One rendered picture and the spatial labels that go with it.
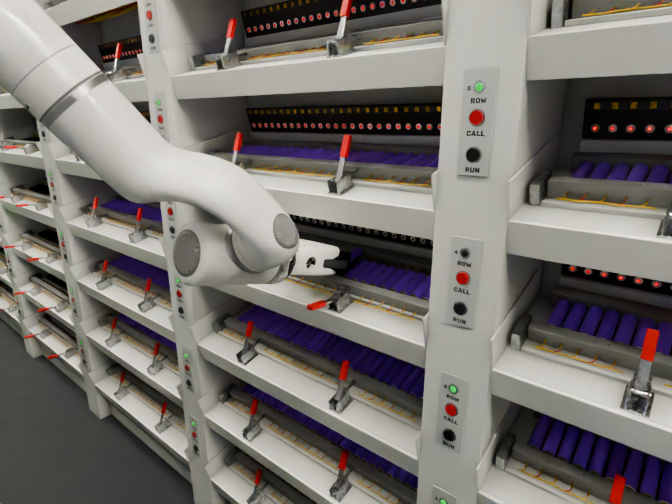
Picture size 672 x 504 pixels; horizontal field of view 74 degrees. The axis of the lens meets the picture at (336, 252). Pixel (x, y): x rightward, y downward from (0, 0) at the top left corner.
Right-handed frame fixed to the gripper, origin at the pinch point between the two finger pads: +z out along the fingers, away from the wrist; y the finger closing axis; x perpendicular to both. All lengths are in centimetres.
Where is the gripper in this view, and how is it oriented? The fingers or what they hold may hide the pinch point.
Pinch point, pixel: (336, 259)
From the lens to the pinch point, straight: 82.0
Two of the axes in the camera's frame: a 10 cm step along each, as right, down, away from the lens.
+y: -7.7, -1.8, 6.1
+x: -1.6, 9.8, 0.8
